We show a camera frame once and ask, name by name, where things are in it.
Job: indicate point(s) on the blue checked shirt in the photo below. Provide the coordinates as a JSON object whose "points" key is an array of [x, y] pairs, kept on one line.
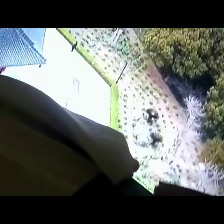
{"points": [[16, 46]]}

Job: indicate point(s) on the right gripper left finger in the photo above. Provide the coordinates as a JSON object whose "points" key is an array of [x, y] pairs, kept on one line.
{"points": [[116, 189]]}

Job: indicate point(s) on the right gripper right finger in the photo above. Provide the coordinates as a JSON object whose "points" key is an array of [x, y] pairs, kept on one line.
{"points": [[176, 190]]}

